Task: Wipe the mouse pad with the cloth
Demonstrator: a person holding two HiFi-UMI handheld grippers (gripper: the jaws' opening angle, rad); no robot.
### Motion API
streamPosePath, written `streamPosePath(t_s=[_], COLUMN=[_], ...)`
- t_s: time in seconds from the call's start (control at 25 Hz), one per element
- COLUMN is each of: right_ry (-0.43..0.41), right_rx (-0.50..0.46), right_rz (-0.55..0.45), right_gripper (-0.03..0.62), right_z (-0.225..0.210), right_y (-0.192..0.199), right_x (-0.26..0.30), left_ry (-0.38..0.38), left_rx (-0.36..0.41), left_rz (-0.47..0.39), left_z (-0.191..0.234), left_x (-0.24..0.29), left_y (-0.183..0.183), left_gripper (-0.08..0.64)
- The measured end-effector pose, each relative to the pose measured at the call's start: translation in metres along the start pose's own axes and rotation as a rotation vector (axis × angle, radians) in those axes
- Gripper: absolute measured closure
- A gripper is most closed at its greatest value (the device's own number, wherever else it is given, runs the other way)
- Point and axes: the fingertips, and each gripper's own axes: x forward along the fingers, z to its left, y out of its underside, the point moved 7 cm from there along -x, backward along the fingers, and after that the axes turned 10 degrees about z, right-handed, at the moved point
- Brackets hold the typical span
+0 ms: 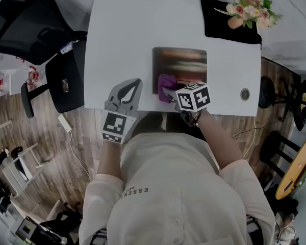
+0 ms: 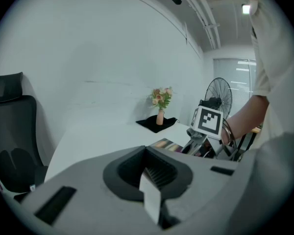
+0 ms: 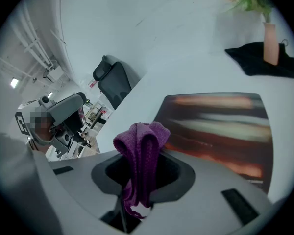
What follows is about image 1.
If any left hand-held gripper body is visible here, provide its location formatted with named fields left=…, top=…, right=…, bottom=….
left=101, top=100, right=140, bottom=145

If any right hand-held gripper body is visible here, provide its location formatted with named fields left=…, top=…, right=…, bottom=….
left=173, top=81, right=212, bottom=128

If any purple cloth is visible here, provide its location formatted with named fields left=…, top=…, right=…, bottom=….
left=157, top=73, right=179, bottom=104

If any dark brown rectangular board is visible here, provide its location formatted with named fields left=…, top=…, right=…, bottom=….
left=152, top=47, right=208, bottom=95

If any person's right forearm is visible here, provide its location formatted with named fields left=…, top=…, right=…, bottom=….
left=197, top=108, right=244, bottom=170

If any person's left forearm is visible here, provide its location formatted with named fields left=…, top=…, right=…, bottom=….
left=96, top=140, right=123, bottom=180

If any white power strip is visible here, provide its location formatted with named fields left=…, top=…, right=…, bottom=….
left=57, top=113, right=73, bottom=133

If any clear water bottle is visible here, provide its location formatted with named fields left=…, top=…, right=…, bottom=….
left=60, top=40, right=80, bottom=55

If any black stool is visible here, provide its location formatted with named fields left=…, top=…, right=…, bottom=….
left=258, top=76, right=296, bottom=122
left=259, top=130, right=301, bottom=178

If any black fabric bag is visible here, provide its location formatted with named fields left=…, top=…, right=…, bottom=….
left=200, top=0, right=263, bottom=45

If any peach vase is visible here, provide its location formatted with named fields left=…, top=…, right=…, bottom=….
left=227, top=16, right=245, bottom=30

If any person's cream shirt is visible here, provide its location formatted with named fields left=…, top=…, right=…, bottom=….
left=78, top=132, right=276, bottom=245

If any pile of white red boxes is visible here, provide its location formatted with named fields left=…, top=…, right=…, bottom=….
left=0, top=56, right=45, bottom=96

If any black office chair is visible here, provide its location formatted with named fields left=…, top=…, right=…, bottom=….
left=0, top=0, right=89, bottom=119

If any pink flower bouquet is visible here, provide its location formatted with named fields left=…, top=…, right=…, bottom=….
left=225, top=0, right=283, bottom=29

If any white step stool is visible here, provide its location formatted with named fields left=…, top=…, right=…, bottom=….
left=1, top=143, right=45, bottom=196

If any yellow round table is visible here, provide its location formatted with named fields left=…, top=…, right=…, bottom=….
left=275, top=134, right=306, bottom=201

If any grey box device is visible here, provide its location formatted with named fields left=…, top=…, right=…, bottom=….
left=15, top=218, right=38, bottom=242

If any white power strip cable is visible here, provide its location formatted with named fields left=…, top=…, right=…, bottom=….
left=68, top=130, right=94, bottom=181

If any thin black cable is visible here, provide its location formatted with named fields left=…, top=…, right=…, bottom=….
left=231, top=121, right=284, bottom=139

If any thin pale yellow cable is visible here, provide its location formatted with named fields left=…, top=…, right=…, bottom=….
left=243, top=116, right=257, bottom=158

